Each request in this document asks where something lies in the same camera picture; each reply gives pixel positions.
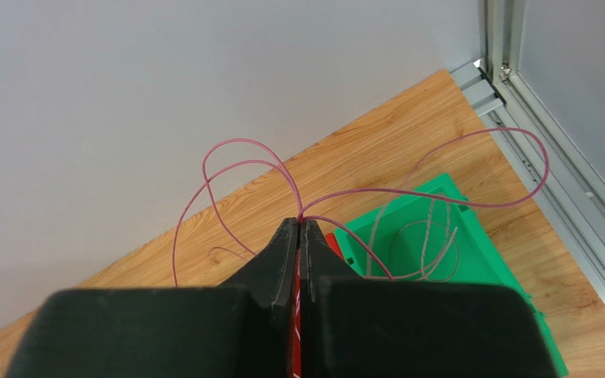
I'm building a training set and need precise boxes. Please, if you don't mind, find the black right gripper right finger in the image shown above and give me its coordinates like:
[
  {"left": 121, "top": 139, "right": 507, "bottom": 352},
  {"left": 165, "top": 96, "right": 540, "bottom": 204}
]
[{"left": 299, "top": 220, "right": 558, "bottom": 377}]

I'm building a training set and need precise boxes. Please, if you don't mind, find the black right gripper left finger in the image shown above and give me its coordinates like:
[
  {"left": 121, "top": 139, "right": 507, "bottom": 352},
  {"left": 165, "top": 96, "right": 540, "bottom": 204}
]
[{"left": 6, "top": 218, "right": 299, "bottom": 377}]

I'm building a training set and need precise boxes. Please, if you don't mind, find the aluminium frame post right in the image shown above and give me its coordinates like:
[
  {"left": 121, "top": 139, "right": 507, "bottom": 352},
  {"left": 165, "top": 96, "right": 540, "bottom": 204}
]
[{"left": 452, "top": 1, "right": 605, "bottom": 304}]

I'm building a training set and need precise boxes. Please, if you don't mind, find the red storage bin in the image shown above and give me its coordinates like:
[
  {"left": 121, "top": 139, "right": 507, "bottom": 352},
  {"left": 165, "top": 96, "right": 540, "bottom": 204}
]
[{"left": 289, "top": 232, "right": 345, "bottom": 377}]

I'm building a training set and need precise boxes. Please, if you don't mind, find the green storage bin right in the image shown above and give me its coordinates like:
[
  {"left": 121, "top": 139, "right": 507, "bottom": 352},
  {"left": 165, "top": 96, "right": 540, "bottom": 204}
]
[{"left": 332, "top": 172, "right": 570, "bottom": 377}]

